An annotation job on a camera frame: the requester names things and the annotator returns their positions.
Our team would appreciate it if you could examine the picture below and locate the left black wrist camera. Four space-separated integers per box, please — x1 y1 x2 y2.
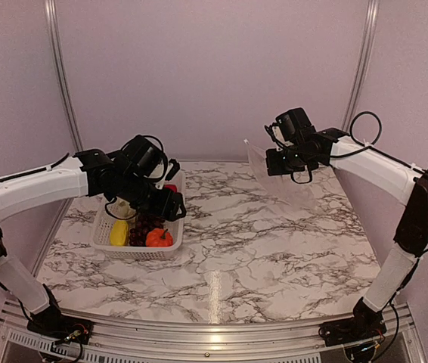
116 135 163 177

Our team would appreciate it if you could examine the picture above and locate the aluminium frame post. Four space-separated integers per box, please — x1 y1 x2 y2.
342 0 380 131
44 0 84 152

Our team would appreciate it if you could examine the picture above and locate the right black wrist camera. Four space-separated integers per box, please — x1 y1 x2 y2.
275 107 315 144

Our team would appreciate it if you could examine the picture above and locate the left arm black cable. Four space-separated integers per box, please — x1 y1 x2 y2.
104 135 166 220

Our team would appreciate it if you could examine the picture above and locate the red toy bell pepper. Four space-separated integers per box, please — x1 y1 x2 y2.
164 184 178 193

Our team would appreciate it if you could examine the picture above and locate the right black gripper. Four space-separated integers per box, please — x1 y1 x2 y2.
266 142 315 175

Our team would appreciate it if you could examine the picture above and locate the white plastic basket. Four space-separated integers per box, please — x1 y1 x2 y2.
89 197 184 260

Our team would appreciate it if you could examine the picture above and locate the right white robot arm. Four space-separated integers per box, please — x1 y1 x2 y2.
265 124 428 339

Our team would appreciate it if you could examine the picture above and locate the purple toy grape bunch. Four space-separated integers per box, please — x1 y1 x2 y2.
129 214 166 247

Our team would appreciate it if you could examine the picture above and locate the left aluminium frame post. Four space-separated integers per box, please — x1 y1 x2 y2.
44 0 84 152

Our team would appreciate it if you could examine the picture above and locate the orange toy pumpkin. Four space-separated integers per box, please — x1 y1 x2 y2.
145 228 174 248

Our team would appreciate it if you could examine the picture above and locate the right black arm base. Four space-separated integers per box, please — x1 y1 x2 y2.
318 298 387 346

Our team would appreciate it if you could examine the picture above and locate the right aluminium frame post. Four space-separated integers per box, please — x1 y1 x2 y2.
342 0 380 131

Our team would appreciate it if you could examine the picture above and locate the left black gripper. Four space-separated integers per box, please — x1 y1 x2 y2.
117 172 186 221

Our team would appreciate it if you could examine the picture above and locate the front aluminium frame rail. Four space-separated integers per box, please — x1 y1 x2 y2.
0 300 426 363

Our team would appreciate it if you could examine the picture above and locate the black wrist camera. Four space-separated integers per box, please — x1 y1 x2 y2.
116 135 163 177
275 107 315 144

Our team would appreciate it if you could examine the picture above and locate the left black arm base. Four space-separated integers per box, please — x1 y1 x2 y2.
26 285 94 345

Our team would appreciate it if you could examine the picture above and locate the clear zip top bag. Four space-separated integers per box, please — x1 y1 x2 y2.
243 139 316 210

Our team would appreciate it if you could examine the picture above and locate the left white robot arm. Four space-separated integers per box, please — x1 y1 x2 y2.
0 149 186 337

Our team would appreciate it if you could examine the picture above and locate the white toy cauliflower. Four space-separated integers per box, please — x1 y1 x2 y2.
112 201 137 221

